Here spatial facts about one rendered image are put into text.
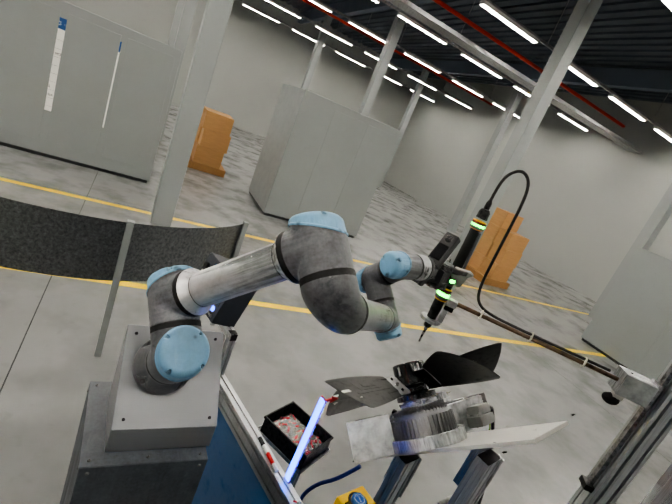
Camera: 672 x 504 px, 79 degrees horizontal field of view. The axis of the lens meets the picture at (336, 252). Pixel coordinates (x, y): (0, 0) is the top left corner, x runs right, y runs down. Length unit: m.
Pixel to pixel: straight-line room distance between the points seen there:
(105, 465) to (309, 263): 0.72
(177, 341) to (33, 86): 6.29
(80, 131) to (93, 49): 1.12
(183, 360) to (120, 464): 0.34
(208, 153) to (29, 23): 3.72
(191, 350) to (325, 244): 0.41
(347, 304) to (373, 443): 0.85
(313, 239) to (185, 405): 0.64
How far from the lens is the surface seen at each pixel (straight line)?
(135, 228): 2.77
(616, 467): 1.67
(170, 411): 1.22
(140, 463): 1.24
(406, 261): 1.11
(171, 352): 1.00
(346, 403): 1.69
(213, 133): 9.16
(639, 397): 1.57
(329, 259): 0.78
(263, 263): 0.87
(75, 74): 7.00
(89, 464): 1.23
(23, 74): 7.11
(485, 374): 1.40
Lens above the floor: 1.92
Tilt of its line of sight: 16 degrees down
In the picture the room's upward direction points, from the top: 22 degrees clockwise
